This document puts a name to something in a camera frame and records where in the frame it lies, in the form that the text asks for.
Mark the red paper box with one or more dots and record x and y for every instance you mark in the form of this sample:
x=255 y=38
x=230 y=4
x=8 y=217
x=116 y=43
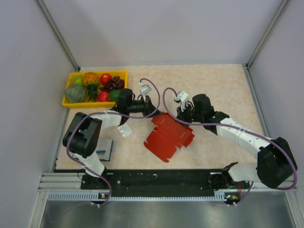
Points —
x=167 y=136

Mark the green lime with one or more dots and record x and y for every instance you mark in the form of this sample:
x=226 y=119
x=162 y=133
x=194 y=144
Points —
x=114 y=95

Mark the small clear plastic bag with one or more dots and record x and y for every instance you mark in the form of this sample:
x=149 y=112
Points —
x=125 y=130

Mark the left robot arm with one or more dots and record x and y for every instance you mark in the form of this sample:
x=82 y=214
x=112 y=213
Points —
x=81 y=137

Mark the blue razor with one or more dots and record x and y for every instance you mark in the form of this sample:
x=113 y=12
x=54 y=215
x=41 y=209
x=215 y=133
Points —
x=100 y=151

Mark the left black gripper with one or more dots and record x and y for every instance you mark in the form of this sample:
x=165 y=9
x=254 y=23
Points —
x=149 y=108

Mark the yellow plastic tray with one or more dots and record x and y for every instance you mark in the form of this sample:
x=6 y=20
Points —
x=123 y=74

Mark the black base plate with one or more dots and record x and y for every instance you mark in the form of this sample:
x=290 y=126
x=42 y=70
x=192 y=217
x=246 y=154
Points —
x=163 y=183

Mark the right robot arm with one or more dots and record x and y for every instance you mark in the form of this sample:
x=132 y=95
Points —
x=274 y=160

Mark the grey cable duct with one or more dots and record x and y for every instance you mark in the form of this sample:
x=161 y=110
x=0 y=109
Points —
x=98 y=197

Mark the red apple bottom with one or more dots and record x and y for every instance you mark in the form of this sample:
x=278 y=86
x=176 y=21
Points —
x=104 y=96

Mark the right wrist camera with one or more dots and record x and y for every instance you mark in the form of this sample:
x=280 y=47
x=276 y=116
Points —
x=182 y=98

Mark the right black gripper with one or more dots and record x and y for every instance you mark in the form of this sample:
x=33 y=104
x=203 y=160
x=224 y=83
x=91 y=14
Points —
x=181 y=115

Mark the red apple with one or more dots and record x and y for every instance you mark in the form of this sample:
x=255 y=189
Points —
x=104 y=78
x=104 y=96

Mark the green melon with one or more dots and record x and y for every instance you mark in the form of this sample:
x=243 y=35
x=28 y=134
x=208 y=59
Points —
x=75 y=93

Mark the purple grapes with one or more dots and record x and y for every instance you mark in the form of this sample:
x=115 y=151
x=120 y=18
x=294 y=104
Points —
x=115 y=83

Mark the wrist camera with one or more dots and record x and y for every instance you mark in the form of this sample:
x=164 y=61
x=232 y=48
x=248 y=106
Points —
x=182 y=98
x=144 y=90

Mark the green apple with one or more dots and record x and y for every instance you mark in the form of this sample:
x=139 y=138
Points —
x=78 y=80

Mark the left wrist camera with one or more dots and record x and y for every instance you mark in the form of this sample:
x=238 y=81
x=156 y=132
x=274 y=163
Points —
x=144 y=90

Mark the orange pineapple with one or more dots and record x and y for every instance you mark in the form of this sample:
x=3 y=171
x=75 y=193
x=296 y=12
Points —
x=91 y=82

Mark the red apple top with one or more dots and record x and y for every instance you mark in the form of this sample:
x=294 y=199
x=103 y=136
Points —
x=104 y=78

